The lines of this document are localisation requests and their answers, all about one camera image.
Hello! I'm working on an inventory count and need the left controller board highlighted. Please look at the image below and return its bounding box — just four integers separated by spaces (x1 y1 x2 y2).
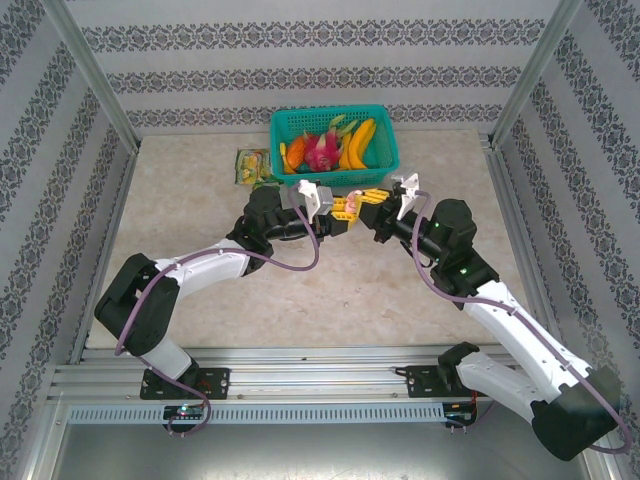
163 405 206 420

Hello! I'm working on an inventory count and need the aluminium side rail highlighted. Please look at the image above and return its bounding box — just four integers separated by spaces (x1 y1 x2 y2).
482 132 571 361
68 147 141 365

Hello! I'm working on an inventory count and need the grey slotted cable duct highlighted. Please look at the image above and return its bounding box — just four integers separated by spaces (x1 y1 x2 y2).
67 403 446 425

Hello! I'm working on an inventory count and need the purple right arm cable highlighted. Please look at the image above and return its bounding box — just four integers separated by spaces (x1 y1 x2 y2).
410 190 632 456

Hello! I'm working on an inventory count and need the yellow green snack packet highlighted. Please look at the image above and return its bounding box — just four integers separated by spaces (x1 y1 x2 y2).
234 148 272 186

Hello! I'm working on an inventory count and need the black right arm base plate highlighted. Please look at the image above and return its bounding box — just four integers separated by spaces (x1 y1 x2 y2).
405 364 496 400

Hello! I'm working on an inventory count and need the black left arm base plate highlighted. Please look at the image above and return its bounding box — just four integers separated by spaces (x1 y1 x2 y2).
139 367 232 401

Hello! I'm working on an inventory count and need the pink dragon fruit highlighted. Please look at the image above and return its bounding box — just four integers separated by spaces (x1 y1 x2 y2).
303 113 361 172

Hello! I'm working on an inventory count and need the orange mango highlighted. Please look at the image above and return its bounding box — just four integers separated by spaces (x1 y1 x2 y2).
285 135 307 174

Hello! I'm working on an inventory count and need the teal plastic mesh basket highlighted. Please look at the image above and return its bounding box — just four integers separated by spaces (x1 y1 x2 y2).
269 103 401 191

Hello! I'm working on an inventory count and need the controller board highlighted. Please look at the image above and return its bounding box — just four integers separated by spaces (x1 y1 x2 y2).
444 402 479 425
163 405 206 420

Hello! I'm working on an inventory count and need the right controller board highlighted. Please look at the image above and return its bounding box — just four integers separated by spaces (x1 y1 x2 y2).
444 402 479 425

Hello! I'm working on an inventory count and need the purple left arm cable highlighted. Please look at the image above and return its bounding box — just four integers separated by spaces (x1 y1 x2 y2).
114 187 321 440

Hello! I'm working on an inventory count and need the yellow banana bunch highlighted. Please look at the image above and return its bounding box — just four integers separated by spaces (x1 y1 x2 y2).
338 117 377 172

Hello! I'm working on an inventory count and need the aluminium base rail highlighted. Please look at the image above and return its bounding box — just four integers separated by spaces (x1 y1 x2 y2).
47 344 596 404

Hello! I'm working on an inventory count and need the aluminium frame post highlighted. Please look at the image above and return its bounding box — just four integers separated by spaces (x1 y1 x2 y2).
40 0 141 154
487 0 587 150

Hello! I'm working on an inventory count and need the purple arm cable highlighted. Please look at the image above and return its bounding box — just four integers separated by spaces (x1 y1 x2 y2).
410 190 632 456
114 187 321 440

